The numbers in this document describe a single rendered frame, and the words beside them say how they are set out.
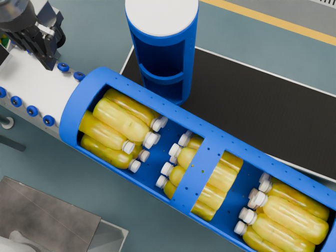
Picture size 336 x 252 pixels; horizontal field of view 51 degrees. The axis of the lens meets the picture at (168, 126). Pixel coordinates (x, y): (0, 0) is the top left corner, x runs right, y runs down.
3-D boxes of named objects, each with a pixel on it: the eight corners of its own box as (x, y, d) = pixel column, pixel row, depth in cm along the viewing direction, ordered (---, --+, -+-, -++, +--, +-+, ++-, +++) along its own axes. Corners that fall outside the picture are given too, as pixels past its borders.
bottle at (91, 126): (74, 113, 108) (124, 142, 106) (87, 104, 114) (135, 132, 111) (70, 130, 112) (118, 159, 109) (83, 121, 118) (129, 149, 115)
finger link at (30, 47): (13, 29, 64) (5, 27, 64) (34, 58, 75) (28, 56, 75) (21, 12, 65) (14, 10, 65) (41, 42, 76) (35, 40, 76)
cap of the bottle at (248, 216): (248, 222, 106) (242, 219, 106) (254, 211, 106) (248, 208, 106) (249, 225, 102) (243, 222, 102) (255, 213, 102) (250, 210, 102)
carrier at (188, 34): (141, 71, 221) (149, 113, 214) (118, -20, 137) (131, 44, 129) (185, 62, 222) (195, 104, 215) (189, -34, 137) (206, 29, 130)
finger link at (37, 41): (25, 13, 65) (32, 14, 65) (47, 43, 76) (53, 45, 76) (17, 30, 64) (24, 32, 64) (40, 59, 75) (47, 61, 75)
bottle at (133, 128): (107, 100, 113) (155, 131, 111) (94, 118, 112) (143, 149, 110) (104, 93, 106) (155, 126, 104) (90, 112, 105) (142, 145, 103)
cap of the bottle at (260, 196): (259, 207, 99) (253, 204, 99) (259, 203, 103) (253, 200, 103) (266, 196, 99) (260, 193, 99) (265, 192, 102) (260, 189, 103)
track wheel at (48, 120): (39, 116, 128) (43, 114, 130) (44, 127, 130) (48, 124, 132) (48, 116, 126) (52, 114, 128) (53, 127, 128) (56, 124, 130)
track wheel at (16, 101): (7, 100, 131) (11, 97, 133) (15, 109, 132) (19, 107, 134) (12, 95, 129) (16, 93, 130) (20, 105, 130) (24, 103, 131)
